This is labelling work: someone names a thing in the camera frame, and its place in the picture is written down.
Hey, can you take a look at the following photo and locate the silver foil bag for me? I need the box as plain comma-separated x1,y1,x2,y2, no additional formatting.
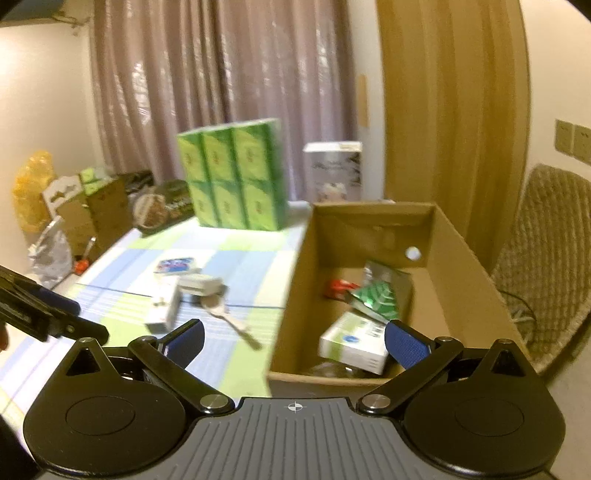
28,217,75,288

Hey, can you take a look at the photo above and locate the small green tissue box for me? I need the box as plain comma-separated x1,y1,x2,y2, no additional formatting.
78,168,114,195

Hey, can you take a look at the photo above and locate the green tissue multipack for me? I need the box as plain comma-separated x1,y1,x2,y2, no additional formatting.
177,118,288,232

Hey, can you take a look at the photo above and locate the wooden spoon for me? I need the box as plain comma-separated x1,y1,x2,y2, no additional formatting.
200,294,262,350

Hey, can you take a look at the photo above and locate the mauve pleated curtain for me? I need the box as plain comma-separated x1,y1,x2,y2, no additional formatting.
90,0,359,204

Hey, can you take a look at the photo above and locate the dark green packet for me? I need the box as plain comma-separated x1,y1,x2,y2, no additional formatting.
364,260,414,319

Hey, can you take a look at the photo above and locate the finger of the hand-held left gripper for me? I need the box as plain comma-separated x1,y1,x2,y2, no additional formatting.
0,265,80,319
0,300,110,346

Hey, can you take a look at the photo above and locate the long white box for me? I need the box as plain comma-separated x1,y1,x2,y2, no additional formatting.
146,274,184,334

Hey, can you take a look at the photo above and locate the beige door plate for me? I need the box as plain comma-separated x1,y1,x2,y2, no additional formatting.
357,74,369,128

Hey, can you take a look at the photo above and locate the white medicine box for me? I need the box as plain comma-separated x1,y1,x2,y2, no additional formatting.
318,311,391,376

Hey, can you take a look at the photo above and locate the white printed carton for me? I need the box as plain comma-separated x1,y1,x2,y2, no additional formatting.
302,141,363,204

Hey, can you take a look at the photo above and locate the beige wall switch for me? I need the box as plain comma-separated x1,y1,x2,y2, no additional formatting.
573,124,591,160
554,119,575,156

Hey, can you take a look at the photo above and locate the black cable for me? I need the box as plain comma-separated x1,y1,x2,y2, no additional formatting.
507,291,539,326

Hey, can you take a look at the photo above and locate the desktop with checked cloth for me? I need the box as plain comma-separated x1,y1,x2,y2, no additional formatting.
0,202,311,462

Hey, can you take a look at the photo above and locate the yellow plastic bag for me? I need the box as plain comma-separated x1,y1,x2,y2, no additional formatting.
12,151,54,232

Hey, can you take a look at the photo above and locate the small brown cardboard box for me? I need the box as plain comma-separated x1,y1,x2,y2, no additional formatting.
86,178,136,260

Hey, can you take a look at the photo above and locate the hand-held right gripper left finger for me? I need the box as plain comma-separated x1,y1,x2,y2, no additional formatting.
65,318,235,415

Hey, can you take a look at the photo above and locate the white small device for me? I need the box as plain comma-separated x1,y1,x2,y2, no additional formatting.
177,274,228,305

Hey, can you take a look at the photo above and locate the blue and white packet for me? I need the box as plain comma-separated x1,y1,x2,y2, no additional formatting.
156,257,195,276

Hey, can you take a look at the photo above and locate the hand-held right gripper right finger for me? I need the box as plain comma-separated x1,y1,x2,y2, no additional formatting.
359,319,542,415

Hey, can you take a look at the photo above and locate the red small packet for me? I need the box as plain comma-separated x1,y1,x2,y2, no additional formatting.
329,278,360,300

